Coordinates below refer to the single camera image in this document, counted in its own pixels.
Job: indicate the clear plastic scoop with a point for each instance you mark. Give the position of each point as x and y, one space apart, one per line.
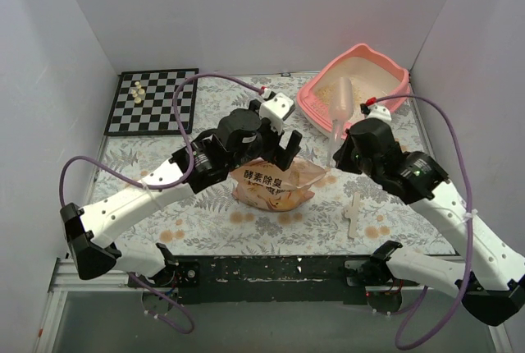
341 109

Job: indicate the pink litter bag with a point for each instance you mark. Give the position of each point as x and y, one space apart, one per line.
264 186

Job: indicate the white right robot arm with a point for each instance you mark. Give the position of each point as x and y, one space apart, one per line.
495 281

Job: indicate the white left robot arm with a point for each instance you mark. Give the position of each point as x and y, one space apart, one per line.
93 231

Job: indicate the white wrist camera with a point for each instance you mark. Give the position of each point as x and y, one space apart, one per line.
372 109
275 107

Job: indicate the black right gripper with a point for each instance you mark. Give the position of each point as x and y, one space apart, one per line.
346 156

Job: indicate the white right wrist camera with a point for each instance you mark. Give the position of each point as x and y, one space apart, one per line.
372 109

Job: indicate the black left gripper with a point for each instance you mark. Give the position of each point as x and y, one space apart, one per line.
277 146

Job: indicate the beige bag clip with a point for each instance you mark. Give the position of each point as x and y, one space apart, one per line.
351 212

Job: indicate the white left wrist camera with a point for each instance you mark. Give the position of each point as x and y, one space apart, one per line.
275 107

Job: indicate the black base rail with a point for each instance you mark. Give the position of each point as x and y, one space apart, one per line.
267 278

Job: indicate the black white chessboard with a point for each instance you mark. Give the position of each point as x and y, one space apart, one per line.
154 116

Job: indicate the pink litter box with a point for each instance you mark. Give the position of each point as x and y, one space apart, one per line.
373 75

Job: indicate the floral table mat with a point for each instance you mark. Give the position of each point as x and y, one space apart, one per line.
213 222

